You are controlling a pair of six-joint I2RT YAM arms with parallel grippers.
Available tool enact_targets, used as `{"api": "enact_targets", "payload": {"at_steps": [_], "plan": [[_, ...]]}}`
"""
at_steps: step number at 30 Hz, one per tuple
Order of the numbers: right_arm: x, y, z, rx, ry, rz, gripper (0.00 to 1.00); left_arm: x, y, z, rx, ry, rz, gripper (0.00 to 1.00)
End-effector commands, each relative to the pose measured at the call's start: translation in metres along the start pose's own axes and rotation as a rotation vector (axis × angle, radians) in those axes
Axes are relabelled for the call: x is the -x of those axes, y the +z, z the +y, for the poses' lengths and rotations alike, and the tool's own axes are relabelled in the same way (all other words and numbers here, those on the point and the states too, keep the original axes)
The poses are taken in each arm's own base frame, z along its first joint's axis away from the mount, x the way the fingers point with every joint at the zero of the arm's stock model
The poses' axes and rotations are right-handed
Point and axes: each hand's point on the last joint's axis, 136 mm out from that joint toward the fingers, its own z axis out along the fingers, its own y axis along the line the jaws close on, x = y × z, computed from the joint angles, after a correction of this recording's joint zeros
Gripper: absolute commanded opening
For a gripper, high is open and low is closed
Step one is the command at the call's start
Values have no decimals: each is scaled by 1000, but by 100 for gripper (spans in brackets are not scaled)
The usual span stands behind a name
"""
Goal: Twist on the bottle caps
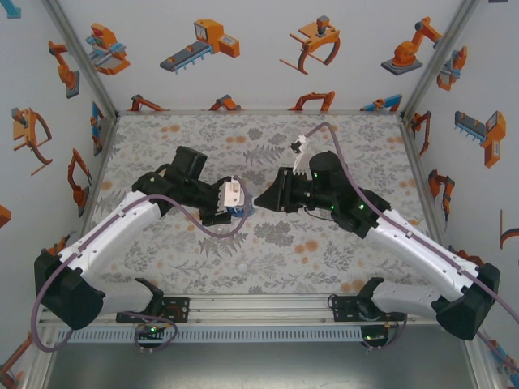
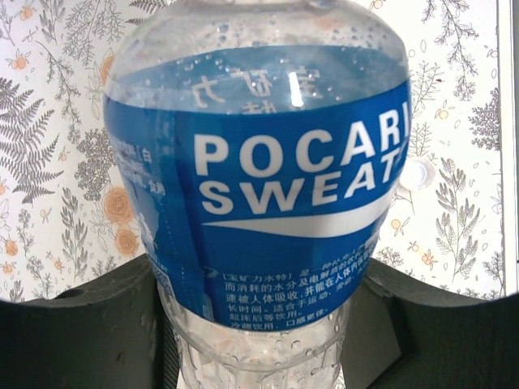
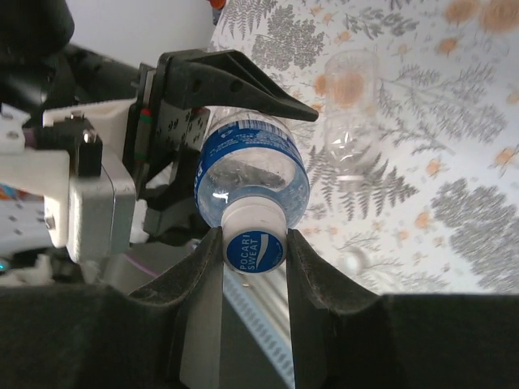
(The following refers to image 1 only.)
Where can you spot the blue label plastic bottle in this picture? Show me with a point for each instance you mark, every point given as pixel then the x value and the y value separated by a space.
pixel 240 213

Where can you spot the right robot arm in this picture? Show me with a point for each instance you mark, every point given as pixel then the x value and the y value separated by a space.
pixel 421 251

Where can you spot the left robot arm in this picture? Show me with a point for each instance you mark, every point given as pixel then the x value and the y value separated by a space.
pixel 113 231

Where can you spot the floral table mat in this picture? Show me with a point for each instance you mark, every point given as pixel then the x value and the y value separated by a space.
pixel 259 251

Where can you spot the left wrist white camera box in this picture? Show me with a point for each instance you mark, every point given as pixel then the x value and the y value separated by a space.
pixel 231 196

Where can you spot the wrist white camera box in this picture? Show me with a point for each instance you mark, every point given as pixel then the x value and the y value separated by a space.
pixel 231 196
pixel 299 144

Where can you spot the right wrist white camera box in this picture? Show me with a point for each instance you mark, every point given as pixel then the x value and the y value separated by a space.
pixel 299 144

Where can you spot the aluminium rear rail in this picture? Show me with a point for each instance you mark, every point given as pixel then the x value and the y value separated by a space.
pixel 259 111

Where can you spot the aluminium side rail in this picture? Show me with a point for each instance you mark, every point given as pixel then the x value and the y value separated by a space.
pixel 99 162
pixel 419 170

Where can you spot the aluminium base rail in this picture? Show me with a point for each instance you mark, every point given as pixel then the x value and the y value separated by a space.
pixel 259 310

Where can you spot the aluminium frame post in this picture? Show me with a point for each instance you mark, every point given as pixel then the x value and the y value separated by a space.
pixel 82 56
pixel 484 366
pixel 38 364
pixel 438 56

